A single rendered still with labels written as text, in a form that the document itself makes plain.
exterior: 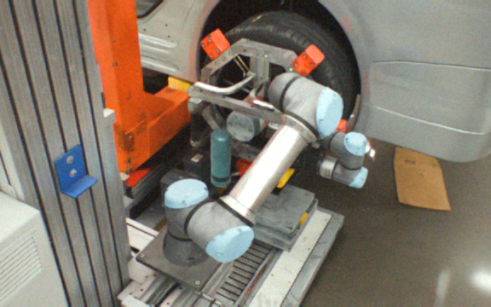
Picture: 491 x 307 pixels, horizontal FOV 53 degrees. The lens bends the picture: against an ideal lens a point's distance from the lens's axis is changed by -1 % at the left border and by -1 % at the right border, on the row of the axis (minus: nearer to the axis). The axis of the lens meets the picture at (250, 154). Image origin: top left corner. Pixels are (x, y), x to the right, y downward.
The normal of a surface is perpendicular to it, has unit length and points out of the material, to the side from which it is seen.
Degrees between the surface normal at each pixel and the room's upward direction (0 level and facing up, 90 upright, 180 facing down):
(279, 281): 0
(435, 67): 90
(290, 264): 0
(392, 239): 0
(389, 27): 90
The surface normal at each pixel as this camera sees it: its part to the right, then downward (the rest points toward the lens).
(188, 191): -0.04, -0.85
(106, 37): -0.46, 0.51
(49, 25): 0.88, 0.32
